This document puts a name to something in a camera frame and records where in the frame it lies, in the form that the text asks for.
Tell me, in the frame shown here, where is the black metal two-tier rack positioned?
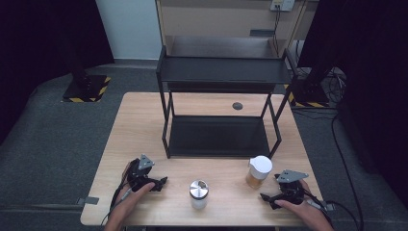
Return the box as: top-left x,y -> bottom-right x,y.
155,44 -> 298,160

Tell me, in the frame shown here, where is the light wooden cabinet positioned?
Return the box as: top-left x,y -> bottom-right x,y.
155,0 -> 319,60

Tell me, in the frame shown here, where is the long black floor cable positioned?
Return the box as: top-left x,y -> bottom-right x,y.
291,107 -> 366,225

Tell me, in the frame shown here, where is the person's right hand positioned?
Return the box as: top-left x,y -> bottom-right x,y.
274,178 -> 319,223

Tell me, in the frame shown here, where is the person's left hand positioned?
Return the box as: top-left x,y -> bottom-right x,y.
115,160 -> 156,214

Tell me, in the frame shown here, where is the glass jar with metal lid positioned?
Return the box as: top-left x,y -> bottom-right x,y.
188,179 -> 210,211

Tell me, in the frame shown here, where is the hand-held gripper cable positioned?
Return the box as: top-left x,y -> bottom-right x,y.
100,178 -> 133,227
300,187 -> 365,231

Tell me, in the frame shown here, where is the right hand-held gripper cable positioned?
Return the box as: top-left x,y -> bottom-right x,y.
300,187 -> 365,231

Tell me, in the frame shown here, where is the amber jar with white lid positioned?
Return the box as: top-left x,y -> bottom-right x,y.
245,155 -> 274,191

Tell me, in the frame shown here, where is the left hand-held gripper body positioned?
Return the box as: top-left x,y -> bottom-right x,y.
126,154 -> 156,193

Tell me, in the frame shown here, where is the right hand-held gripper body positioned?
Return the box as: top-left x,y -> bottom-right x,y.
273,169 -> 310,206

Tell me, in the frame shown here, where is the black stand base striped edge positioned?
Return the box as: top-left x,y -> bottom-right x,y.
283,80 -> 331,109
61,74 -> 113,104

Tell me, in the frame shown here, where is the black power cord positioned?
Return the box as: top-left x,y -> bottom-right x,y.
271,4 -> 282,56

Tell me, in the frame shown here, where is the tangle of black floor cables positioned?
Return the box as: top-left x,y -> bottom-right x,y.
320,66 -> 348,104

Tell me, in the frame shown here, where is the white wall power outlet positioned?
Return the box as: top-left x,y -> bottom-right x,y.
269,0 -> 295,13

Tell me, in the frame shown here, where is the black curtain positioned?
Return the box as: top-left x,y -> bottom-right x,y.
0,0 -> 115,146
296,0 -> 408,210

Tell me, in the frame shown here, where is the left hand-held gripper cable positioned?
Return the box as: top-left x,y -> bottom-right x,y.
100,178 -> 133,227

